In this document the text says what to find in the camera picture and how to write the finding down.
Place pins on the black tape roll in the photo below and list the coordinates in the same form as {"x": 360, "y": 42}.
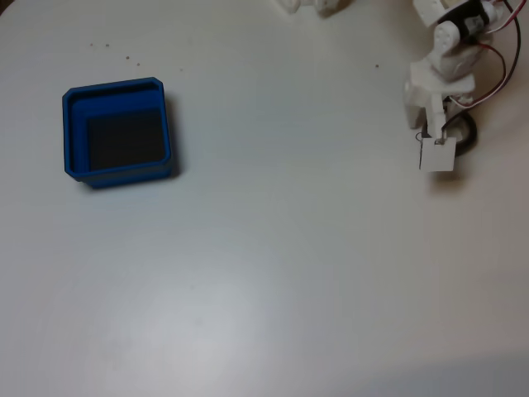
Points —
{"x": 469, "y": 136}

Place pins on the black pad box liner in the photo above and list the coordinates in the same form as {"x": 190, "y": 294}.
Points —
{"x": 124, "y": 140}

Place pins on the blue plastic box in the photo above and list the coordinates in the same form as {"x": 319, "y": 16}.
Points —
{"x": 76, "y": 136}

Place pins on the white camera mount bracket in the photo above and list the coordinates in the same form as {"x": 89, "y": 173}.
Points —
{"x": 436, "y": 120}

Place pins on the white square camera board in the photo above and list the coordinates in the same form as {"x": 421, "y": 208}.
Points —
{"x": 438, "y": 157}

